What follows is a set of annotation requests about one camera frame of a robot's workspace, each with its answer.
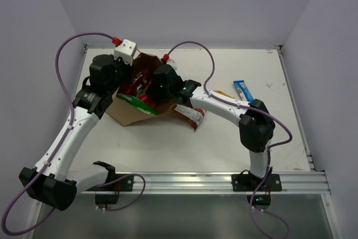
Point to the red Doritos chip bag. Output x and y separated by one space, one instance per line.
194 116

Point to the aluminium front rail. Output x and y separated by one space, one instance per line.
209 183

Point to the red fruit gummies bag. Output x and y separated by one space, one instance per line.
145 98

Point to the green snack bag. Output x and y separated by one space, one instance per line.
136 103

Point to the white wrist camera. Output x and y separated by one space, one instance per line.
124 50
167 60

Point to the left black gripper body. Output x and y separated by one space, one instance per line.
123 72

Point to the red patterned snack bag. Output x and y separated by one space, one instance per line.
138 83

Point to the brown paper bag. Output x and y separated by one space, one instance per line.
125 114

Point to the blue snack bar wrapper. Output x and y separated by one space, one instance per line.
243 91

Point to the yellow M&M's candy packet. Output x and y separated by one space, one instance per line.
222 95

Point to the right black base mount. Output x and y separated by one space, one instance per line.
246 182

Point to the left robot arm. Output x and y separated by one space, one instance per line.
49 181

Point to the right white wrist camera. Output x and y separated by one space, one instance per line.
167 60

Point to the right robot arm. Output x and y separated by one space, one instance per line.
255 127

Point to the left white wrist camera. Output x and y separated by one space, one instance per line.
124 50

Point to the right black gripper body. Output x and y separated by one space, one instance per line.
156 90

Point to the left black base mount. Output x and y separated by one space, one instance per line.
108 197

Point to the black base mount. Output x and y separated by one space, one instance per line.
246 182
108 197

